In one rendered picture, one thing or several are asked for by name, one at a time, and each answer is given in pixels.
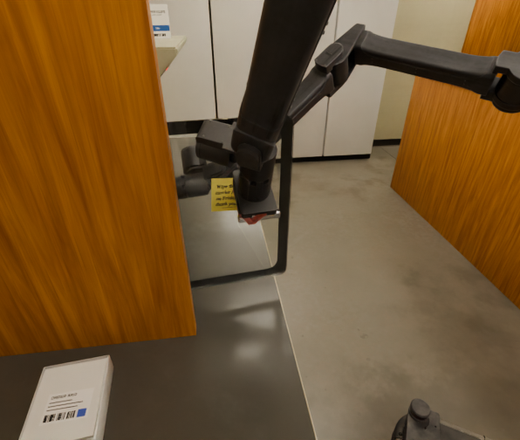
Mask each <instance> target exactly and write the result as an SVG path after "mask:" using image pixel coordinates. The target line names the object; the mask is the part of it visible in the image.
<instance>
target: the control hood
mask: <svg viewBox="0 0 520 440"><path fill-rule="evenodd" d="M187 39H188V38H187V37H186V36H171V38H155V39H154V41H155V47H156V52H157V59H158V65H159V71H160V76H161V75H162V74H163V73H164V72H165V70H166V69H167V68H168V66H169V65H170V64H171V62H172V61H173V60H174V58H175V57H176V56H177V54H178V53H179V52H180V50H181V48H182V47H183V46H184V45H185V43H186V42H187Z"/></svg>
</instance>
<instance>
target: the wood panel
mask: <svg viewBox="0 0 520 440"><path fill-rule="evenodd" d="M191 335H196V321H195V309H194V303H193V298H192V292H191V285H190V279H189V273H188V262H187V256H186V250H185V244H184V237H183V231H182V226H181V214H180V208H179V202H178V195H177V190H176V184H175V178H174V166H173V160H172V155H171V148H170V142H169V136H168V124H167V119H166V113H165V107H164V100H163V94H162V88H161V77H160V71H159V65H158V59H157V52H156V47H155V41H154V29H153V23H152V17H151V11H150V5H149V0H0V357H1V356H9V355H17V354H32V353H40V352H48V351H56V350H64V349H73V348H81V347H96V346H104V345H112V344H120V343H128V342H136V341H144V340H159V339H167V338H175V337H183V336H191Z"/></svg>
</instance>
